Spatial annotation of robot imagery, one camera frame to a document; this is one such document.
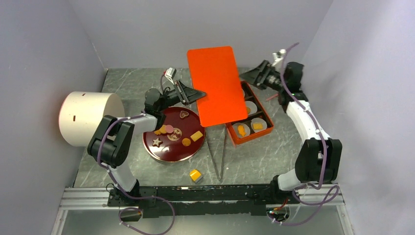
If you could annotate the yellow small block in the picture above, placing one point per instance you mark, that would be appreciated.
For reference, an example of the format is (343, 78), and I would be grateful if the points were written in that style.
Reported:
(195, 175)

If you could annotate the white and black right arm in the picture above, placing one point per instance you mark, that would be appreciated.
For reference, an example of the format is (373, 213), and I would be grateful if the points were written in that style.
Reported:
(319, 157)

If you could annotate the white paper liner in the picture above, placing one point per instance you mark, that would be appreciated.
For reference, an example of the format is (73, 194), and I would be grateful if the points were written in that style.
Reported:
(247, 129)
(259, 120)
(252, 106)

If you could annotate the brown scalloped cookie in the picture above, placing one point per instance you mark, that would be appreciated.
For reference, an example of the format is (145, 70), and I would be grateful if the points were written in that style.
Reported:
(160, 132)

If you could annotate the orange compartment box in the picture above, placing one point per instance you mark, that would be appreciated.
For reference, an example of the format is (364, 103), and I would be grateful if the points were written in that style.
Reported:
(261, 113)

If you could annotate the fish shaped orange cookie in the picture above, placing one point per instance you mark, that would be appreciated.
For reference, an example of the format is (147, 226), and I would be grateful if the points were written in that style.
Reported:
(241, 130)

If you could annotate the white cylinder container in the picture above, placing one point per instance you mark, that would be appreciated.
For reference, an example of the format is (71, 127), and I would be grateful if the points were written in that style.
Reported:
(81, 113)

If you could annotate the metal tongs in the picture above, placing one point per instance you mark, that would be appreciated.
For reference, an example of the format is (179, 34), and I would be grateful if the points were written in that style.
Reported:
(216, 145)

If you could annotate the dark red round plate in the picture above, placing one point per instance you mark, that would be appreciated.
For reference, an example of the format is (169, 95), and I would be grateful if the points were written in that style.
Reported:
(172, 149)

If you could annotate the pink round cookie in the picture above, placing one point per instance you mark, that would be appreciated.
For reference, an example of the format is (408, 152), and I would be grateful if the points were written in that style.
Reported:
(169, 129)

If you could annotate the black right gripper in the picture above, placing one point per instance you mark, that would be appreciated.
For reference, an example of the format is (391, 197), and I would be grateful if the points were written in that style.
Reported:
(259, 75)

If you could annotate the orange box lid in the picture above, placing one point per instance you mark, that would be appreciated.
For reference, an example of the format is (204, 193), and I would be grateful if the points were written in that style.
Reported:
(213, 70)

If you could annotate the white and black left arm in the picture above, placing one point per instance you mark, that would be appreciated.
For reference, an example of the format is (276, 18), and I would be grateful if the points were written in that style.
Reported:
(110, 144)

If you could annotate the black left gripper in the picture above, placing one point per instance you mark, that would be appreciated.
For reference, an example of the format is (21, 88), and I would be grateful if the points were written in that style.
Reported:
(188, 95)

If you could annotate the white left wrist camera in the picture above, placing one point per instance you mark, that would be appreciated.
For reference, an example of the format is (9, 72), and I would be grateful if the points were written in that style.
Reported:
(170, 73)

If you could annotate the heart shaped chocolate cookie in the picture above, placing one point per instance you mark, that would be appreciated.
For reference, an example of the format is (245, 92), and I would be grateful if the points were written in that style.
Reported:
(184, 114)

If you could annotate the star shaped iced cookie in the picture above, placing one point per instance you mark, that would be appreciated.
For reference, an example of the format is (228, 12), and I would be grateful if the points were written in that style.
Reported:
(157, 142)

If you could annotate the round orange cookie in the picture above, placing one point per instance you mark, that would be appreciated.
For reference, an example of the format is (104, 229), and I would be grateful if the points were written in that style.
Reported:
(186, 142)

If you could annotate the rectangular butter biscuit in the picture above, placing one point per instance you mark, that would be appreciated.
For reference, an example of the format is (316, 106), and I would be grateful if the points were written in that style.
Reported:
(196, 136)

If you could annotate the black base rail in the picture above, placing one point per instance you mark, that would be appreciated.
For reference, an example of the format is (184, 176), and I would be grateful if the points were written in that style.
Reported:
(254, 199)

